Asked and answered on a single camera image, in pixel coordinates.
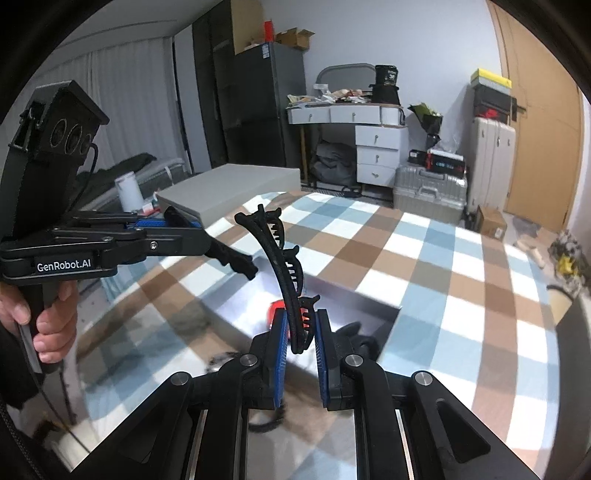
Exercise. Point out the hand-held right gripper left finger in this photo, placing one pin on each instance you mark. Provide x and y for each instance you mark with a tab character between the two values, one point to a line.
279	350

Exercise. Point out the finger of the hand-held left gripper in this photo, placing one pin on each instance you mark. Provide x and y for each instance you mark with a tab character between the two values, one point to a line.
175	242
161	225

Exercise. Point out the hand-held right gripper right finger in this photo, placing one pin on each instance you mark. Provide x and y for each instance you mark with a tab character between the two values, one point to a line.
323	350

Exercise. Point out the red hair accessory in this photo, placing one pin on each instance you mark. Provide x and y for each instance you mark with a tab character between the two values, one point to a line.
277	309

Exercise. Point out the silver box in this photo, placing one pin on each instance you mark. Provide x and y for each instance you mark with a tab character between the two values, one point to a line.
351	300

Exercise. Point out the long black banana hair clip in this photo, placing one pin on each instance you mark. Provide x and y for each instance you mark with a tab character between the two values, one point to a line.
281	272

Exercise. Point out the person's left hand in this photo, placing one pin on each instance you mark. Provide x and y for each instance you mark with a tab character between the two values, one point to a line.
55	327

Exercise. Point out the white bottle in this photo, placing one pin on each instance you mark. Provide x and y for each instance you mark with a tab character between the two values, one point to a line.
129	191

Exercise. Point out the grey cushion block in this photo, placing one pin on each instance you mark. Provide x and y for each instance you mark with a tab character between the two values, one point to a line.
231	189
575	350

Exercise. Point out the white curtain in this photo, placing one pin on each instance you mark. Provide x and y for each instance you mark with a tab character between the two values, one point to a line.
138	101

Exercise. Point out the checked tablecloth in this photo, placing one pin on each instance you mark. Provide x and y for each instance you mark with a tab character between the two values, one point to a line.
438	300

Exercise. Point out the dark wardrobe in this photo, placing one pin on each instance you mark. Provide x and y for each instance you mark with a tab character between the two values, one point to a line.
214	92

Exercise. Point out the dark grey fridge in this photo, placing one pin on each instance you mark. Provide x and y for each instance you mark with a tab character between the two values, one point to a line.
272	106

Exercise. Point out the grey bag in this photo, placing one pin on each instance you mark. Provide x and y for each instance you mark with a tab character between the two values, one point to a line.
334	164

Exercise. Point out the silver ribbed suitcase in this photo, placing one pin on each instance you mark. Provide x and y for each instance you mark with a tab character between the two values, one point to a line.
429	194

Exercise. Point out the tall cardboard box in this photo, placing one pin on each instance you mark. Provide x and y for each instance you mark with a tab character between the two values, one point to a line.
247	27

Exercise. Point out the small cardboard box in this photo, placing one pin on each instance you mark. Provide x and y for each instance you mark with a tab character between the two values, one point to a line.
491	221

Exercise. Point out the pile of desk clutter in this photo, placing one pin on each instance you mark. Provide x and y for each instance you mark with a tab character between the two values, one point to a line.
332	96

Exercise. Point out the white desk with drawers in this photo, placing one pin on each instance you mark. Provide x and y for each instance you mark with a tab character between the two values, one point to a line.
378	143

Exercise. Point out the small black box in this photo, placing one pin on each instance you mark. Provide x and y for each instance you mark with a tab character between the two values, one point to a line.
417	157

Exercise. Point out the red packet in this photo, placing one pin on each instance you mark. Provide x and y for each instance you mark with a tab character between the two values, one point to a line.
268	31

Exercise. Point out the black box with red edge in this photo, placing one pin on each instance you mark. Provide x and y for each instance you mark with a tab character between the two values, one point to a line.
447	161

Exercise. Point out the open cardboard box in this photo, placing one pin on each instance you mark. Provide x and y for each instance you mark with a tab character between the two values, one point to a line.
295	39

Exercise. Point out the beige slipper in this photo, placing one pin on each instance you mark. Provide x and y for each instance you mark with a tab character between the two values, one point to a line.
533	251

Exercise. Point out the grey arched mirror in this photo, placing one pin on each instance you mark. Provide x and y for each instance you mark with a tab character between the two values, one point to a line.
344	69

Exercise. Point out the white upright suitcase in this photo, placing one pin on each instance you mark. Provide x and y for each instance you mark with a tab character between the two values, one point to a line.
491	166

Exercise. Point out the bouquet in black wrap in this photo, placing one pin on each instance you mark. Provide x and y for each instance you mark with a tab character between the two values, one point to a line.
427	119

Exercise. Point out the pile of floor shoes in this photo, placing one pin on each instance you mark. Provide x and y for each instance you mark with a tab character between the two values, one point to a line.
568	263

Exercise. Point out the black gift bag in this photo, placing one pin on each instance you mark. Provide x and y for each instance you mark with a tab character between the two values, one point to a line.
387	85

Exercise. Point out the black and red shoe box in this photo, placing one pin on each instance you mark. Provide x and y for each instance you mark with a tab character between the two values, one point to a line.
494	112

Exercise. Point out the yellow lid shoe box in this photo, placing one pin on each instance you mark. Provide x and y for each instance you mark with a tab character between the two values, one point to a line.
491	79

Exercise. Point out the wooden door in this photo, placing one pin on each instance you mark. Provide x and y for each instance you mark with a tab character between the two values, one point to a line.
540	115

